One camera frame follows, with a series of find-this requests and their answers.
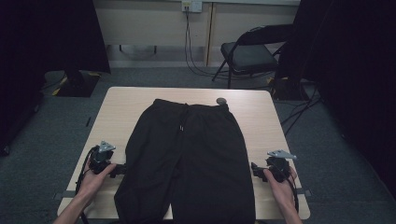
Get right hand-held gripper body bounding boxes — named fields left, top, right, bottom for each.
left=265, top=149, right=298, bottom=184

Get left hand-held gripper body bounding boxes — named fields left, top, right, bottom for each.
left=89, top=140, right=117, bottom=175

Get black pants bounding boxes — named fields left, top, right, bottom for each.
left=113, top=98, right=257, bottom=224

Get person's right hand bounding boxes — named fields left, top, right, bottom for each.
left=262, top=167, right=299, bottom=209

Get person's left hand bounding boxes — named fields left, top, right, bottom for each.
left=76, top=162, right=118, bottom=201

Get black stand base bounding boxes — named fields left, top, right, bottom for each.
left=55, top=69, right=101, bottom=98
left=269, top=76, right=310, bottom=102

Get black folding chair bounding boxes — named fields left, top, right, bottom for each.
left=212, top=24, right=294, bottom=90

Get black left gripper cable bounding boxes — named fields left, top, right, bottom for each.
left=75, top=146, right=98, bottom=224

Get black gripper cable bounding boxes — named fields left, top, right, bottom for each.
left=75, top=146, right=98, bottom=224
left=288, top=176, right=301, bottom=216

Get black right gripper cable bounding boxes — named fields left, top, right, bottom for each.
left=288, top=176, right=301, bottom=216

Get black floor cables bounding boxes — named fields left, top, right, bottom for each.
left=279, top=87, right=323, bottom=136

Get black socket cable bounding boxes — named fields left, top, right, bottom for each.
left=184, top=6, right=220, bottom=79

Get white wall socket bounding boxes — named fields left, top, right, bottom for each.
left=181, top=0, right=204, bottom=13

